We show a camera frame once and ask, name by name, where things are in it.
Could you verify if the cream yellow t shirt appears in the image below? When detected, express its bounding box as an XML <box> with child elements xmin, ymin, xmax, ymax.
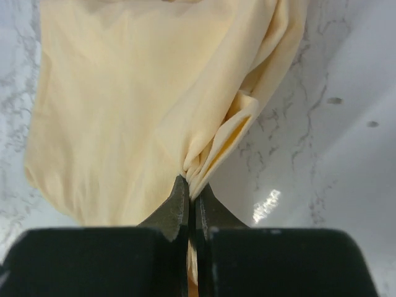
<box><xmin>24</xmin><ymin>0</ymin><xmax>307</xmax><ymax>297</ymax></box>

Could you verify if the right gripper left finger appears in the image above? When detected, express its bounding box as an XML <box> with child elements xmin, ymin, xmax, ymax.
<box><xmin>1</xmin><ymin>177</ymin><xmax>189</xmax><ymax>296</ymax></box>

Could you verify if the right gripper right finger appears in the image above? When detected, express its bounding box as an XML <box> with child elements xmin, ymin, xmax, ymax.
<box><xmin>194</xmin><ymin>186</ymin><xmax>377</xmax><ymax>297</ymax></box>

